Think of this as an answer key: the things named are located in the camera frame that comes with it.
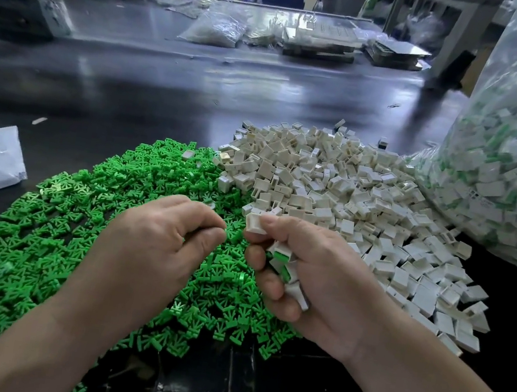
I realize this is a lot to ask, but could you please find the person's left hand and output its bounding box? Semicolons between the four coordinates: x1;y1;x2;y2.
54;180;233;357

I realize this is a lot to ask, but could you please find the person's right hand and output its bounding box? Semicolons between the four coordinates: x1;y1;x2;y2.
227;210;418;373

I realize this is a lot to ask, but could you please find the small white plastic part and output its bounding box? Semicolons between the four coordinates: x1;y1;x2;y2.
244;213;270;235
283;279;313;311

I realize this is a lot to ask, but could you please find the green and white assembled part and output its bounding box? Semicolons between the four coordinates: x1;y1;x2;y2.
266;242;297;279

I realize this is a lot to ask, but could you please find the pile of green plastic clips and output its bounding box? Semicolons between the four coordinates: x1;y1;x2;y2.
0;112;328;392

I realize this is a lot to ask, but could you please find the pile of white plastic caps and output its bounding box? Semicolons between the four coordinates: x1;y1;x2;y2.
192;109;517;362

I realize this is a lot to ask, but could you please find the person's left forearm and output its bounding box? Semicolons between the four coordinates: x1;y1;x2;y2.
0;285;122;392

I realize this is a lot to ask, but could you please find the small clear bag of parts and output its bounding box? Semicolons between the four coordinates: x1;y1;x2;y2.
178;4;251;52

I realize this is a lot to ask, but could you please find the dark flat tray stack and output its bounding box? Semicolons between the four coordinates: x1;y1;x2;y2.
363;34;434;75

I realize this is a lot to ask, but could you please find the grey metal slanted post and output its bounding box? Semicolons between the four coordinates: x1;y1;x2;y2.
427;0;507;96

